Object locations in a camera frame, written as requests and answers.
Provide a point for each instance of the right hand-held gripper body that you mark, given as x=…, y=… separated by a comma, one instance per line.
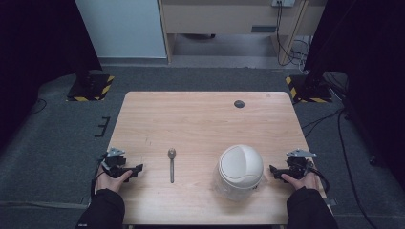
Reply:
x=298, y=163

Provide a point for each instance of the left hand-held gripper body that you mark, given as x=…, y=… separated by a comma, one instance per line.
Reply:
x=115, y=160

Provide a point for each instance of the metal spoon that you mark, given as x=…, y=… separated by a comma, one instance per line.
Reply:
x=172, y=165

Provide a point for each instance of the person's right hand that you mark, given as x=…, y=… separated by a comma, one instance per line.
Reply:
x=303, y=181

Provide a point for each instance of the person's left hand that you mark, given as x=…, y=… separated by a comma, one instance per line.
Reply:
x=110, y=182

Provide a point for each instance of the black stand base with hazard stripes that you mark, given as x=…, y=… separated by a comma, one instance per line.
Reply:
x=90, y=87
x=310, y=89

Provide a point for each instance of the black curtain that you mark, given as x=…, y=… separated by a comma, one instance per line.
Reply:
x=38, y=60
x=366, y=73

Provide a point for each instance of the white panel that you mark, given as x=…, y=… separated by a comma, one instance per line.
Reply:
x=122, y=28

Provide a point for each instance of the beige wooden cabinet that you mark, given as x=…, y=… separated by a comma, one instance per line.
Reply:
x=229, y=19

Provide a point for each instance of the white power strip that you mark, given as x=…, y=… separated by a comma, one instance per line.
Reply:
x=282, y=3

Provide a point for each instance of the black bracket on floor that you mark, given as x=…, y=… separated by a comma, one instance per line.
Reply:
x=102, y=126

